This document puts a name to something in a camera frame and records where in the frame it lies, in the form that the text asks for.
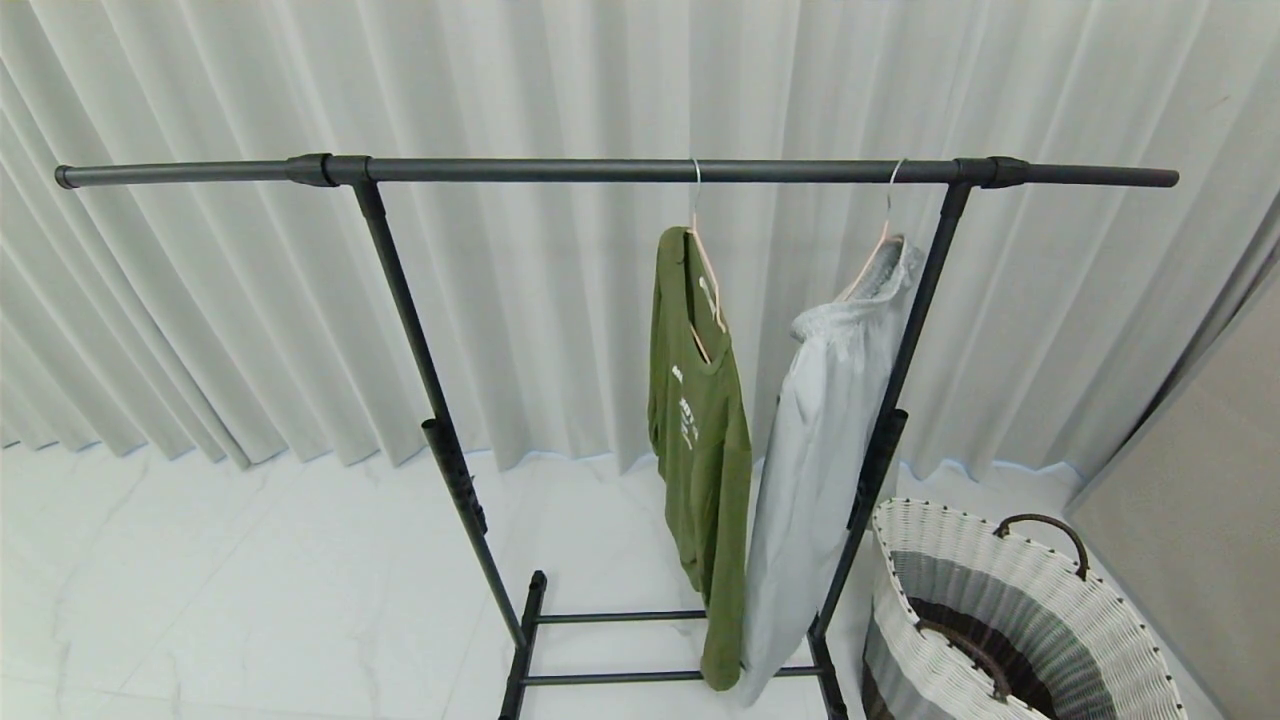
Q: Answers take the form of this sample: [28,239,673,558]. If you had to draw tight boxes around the pale grey shorts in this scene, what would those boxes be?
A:
[733,235,927,707]

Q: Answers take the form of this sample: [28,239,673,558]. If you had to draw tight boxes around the white curtain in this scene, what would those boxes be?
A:
[0,0,1280,481]

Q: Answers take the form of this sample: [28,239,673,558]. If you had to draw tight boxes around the green long-sleeved shirt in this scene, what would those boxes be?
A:
[647,226,754,693]

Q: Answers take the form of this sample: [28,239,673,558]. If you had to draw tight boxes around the white laundry basket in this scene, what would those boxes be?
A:
[860,497,1188,720]

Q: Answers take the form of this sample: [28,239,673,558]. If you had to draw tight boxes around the black clothes rack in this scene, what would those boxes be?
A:
[55,153,1181,720]

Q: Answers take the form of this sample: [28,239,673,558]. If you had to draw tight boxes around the pink clothes hanger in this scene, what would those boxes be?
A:
[838,158,907,303]
[684,157,733,367]

